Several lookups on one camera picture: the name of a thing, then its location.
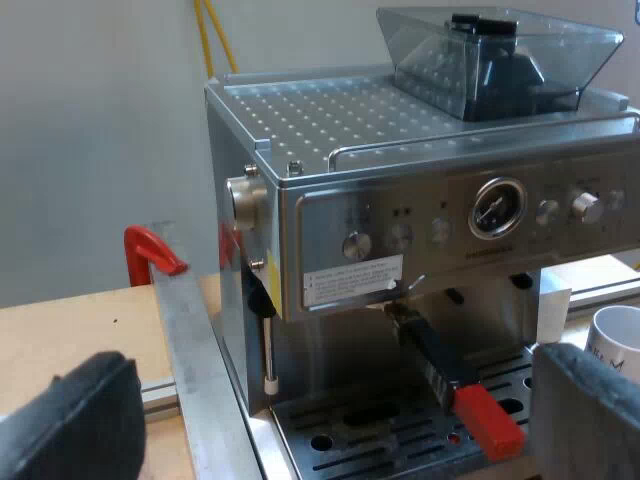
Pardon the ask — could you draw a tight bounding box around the long flat metal bar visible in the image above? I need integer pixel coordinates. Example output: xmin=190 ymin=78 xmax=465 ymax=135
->
xmin=148 ymin=219 xmax=266 ymax=480

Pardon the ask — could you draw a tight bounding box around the yellow cable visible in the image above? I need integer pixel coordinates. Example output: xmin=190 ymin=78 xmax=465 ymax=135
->
xmin=194 ymin=0 xmax=217 ymax=81
xmin=207 ymin=0 xmax=240 ymax=75

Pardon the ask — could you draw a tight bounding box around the clear bean box dark lid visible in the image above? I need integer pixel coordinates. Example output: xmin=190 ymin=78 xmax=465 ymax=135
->
xmin=375 ymin=6 xmax=626 ymax=123

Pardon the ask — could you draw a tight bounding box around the metal block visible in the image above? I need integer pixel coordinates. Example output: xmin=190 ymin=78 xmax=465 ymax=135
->
xmin=538 ymin=273 xmax=573 ymax=346

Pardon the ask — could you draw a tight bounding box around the steel espresso machine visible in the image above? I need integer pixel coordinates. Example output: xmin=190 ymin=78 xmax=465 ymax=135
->
xmin=203 ymin=69 xmax=640 ymax=480

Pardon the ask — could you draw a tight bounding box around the red clamp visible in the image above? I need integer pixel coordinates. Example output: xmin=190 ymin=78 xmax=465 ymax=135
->
xmin=123 ymin=225 xmax=190 ymax=289

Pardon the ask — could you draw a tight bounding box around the short aluminium rail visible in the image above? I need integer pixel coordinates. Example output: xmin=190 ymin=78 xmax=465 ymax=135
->
xmin=139 ymin=378 xmax=182 ymax=415

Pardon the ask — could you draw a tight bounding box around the long aluminium rail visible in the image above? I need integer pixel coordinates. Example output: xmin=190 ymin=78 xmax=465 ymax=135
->
xmin=569 ymin=278 xmax=640 ymax=309

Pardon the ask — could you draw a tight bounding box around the filter holder with red-ended handle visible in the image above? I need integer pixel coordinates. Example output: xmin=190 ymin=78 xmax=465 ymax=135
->
xmin=384 ymin=299 xmax=526 ymax=461

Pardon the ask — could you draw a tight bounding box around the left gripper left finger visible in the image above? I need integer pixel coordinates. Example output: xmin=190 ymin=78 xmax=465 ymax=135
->
xmin=0 ymin=351 xmax=147 ymax=480

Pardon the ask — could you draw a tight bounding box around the white mug red black print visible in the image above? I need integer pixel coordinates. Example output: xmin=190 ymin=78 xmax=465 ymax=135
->
xmin=584 ymin=305 xmax=640 ymax=396

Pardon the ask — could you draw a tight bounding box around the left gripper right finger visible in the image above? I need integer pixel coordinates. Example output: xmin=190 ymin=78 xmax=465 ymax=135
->
xmin=529 ymin=341 xmax=640 ymax=480

